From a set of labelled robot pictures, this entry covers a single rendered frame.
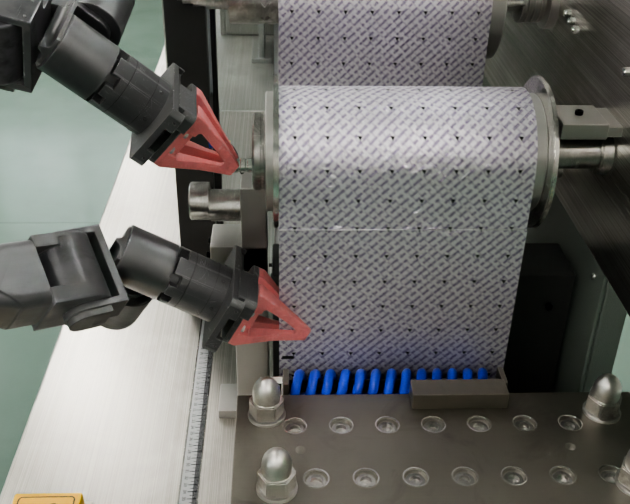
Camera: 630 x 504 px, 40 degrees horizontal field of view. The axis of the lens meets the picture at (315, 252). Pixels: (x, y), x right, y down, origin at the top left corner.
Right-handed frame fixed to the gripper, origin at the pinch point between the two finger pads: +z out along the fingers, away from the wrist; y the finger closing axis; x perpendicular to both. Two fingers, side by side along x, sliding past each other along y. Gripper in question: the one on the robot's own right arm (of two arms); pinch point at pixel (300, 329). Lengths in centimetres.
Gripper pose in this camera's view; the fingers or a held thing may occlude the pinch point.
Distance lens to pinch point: 87.3
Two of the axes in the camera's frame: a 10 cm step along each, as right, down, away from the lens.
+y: 0.4, 5.3, -8.5
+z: 8.7, 4.0, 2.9
